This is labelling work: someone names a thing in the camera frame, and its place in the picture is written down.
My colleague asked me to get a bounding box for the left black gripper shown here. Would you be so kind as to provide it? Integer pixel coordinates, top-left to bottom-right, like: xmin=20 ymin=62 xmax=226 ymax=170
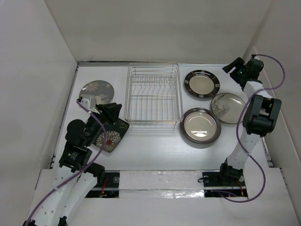
xmin=85 ymin=102 xmax=121 ymax=146

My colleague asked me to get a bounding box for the black floral square plate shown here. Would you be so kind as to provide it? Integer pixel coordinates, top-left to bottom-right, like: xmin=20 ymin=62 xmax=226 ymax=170
xmin=93 ymin=118 xmax=129 ymax=153

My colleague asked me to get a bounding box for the grey reindeer round plate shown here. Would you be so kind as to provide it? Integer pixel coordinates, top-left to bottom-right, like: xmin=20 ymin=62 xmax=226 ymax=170
xmin=79 ymin=80 xmax=115 ymax=105

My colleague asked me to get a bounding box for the round plate patterned dark rim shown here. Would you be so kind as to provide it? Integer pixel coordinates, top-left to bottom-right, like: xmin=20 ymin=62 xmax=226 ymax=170
xmin=184 ymin=70 xmax=221 ymax=99

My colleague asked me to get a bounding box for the cream plate tree branch print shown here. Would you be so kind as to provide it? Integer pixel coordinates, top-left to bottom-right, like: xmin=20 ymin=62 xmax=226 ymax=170
xmin=210 ymin=93 xmax=245 ymax=124

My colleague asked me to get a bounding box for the cream plate brown rim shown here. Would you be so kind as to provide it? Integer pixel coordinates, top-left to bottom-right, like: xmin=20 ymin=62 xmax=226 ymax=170
xmin=179 ymin=107 xmax=222 ymax=149

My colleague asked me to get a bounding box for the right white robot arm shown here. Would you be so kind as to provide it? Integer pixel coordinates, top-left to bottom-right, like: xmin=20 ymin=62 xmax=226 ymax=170
xmin=217 ymin=54 xmax=282 ymax=185

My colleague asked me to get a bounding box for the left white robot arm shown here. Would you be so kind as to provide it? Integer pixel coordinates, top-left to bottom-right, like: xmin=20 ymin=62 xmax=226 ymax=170
xmin=24 ymin=99 xmax=122 ymax=226

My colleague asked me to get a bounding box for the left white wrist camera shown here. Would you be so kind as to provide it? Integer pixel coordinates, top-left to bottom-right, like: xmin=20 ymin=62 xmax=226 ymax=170
xmin=78 ymin=96 xmax=98 ymax=113

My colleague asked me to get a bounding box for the wire dish rack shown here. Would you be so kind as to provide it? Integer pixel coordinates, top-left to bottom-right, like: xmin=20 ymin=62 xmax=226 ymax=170
xmin=124 ymin=63 xmax=183 ymax=128

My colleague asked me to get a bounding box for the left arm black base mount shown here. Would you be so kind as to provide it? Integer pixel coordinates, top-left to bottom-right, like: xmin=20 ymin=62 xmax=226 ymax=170
xmin=86 ymin=171 xmax=120 ymax=198

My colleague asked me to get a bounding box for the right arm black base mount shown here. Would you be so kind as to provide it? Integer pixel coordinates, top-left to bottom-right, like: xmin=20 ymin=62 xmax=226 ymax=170
xmin=198 ymin=171 xmax=248 ymax=198

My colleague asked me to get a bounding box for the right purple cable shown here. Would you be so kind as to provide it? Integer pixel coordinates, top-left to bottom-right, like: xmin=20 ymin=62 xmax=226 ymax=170
xmin=218 ymin=54 xmax=286 ymax=203

